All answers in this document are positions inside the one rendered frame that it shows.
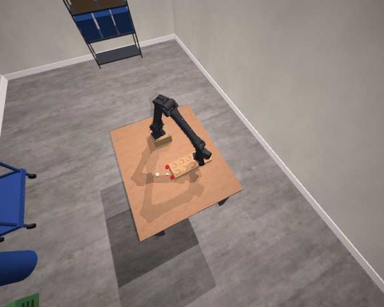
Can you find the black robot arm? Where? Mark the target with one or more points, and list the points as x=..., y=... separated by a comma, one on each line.
x=163, y=105

